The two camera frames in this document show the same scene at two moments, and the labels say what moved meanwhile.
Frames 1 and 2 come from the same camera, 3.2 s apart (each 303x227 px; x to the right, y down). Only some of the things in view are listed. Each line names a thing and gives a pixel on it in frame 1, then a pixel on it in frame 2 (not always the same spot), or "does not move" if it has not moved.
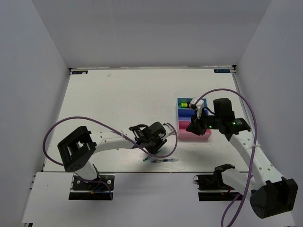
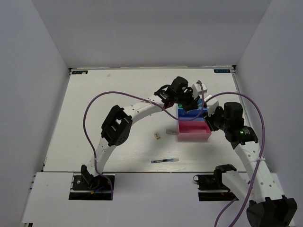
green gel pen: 144,159 to 188,111
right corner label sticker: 222,70 does not move
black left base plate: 81,190 does not move
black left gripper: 155,149 to 192,104
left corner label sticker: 80,72 does not move
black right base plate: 213,188 does not move
